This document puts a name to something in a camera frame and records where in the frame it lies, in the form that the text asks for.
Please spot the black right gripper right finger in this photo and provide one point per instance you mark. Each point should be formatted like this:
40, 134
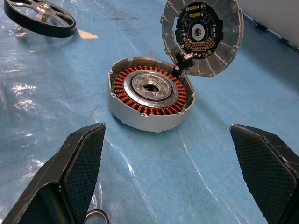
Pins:
271, 172

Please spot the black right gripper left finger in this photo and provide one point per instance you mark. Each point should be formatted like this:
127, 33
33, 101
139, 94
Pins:
58, 177

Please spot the silver motor housing copper windings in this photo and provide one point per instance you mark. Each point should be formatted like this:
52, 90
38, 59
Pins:
144, 120

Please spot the grey round object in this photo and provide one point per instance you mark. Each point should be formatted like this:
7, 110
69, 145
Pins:
226, 30

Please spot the blue plastic table sheet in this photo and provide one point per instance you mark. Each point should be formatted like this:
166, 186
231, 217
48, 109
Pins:
163, 175

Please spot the beige tape strip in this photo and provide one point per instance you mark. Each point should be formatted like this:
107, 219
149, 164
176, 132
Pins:
87, 34

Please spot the black wheel silver spokes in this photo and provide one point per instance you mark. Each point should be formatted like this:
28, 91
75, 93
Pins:
30, 24

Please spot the white backdrop sheet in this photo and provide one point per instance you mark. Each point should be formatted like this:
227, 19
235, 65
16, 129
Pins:
273, 16

